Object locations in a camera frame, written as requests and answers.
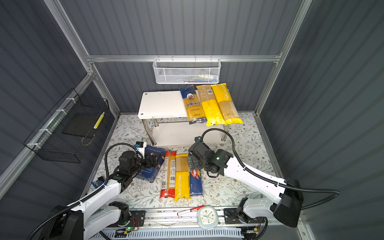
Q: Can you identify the red white marker pen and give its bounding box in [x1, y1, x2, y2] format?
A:
[177, 205, 205, 216]

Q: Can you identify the blue yellow spaghetti bag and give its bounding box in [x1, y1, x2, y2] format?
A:
[180, 85, 207, 125]

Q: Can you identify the blue rigatoni pasta box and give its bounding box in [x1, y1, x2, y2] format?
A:
[137, 146, 166, 183]

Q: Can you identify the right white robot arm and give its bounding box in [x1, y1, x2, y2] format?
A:
[188, 130, 340, 228]

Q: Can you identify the yellow Pastatime spaghetti bag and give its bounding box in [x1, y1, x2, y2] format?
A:
[174, 154, 191, 202]

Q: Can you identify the blue black small tool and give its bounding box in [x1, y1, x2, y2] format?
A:
[91, 176, 105, 189]

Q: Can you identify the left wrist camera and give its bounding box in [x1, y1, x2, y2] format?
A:
[135, 141, 147, 149]

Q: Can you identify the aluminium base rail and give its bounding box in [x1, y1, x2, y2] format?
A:
[91, 207, 270, 240]

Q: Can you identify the red spaghetti bag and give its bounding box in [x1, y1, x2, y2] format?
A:
[160, 151, 176, 198]

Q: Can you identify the black wire basket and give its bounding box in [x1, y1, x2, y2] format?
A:
[24, 91, 109, 164]

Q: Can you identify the white wire mesh basket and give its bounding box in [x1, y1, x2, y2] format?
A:
[153, 59, 222, 85]

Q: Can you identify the white alarm clock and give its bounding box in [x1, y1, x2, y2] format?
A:
[197, 206, 219, 230]

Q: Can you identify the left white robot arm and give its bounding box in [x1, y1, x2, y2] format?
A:
[27, 142, 157, 240]

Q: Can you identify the white two-tier shelf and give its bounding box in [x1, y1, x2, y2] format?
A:
[138, 91, 213, 147]

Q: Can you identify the blue spaghetti box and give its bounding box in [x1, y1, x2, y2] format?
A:
[187, 153, 203, 197]

